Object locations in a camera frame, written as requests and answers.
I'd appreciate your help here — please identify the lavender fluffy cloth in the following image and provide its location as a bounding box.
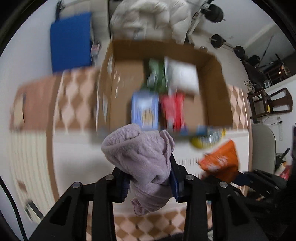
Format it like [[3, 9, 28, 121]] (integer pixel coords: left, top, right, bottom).
[[101, 123, 175, 216]]

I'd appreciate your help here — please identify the orange snack packet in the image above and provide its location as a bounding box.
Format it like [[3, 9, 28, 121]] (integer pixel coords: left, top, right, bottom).
[[198, 140, 239, 183]]

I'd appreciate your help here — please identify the yellow banana shaped pouch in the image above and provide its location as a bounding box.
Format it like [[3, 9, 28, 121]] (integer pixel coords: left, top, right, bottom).
[[190, 128, 226, 149]]

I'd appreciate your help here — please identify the red snack packet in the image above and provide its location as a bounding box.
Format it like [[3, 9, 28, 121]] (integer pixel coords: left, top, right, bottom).
[[160, 92, 187, 133]]

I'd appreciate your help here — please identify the blue tissue packet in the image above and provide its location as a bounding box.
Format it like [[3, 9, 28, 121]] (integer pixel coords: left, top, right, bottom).
[[131, 90, 159, 131]]

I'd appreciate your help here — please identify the green snack packet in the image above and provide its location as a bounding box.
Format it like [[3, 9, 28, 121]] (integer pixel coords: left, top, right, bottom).
[[142, 59, 168, 94]]

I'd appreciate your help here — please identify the white soft pouch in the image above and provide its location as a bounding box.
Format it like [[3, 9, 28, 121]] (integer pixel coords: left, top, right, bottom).
[[164, 57, 200, 95]]

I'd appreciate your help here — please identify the red bag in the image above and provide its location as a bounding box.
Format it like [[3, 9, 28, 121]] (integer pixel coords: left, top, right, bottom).
[[280, 165, 292, 181]]

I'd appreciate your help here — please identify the grey round chair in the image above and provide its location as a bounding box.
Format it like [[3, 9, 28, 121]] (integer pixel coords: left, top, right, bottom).
[[251, 124, 276, 174]]

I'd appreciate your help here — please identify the checkered table mat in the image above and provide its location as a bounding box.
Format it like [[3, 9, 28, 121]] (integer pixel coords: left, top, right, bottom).
[[8, 67, 251, 240]]

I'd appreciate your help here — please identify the dark wooden chair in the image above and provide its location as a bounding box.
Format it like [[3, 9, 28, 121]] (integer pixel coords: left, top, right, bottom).
[[247, 88, 293, 121]]

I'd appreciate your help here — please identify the brown cardboard box blue print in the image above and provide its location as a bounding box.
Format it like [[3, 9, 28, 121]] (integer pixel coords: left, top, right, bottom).
[[96, 40, 233, 135]]

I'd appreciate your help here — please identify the white weight bench rack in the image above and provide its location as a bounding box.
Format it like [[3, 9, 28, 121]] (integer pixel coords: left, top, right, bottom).
[[185, 0, 213, 45]]

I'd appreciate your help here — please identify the black floor barbell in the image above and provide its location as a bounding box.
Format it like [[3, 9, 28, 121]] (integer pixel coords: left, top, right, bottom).
[[210, 34, 245, 58]]

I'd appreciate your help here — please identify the blue folded mat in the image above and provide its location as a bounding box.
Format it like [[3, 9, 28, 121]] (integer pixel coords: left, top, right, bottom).
[[50, 12, 92, 73]]

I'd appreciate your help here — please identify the white puffer jacket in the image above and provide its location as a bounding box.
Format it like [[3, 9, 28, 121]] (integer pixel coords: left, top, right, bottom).
[[109, 1, 191, 44]]

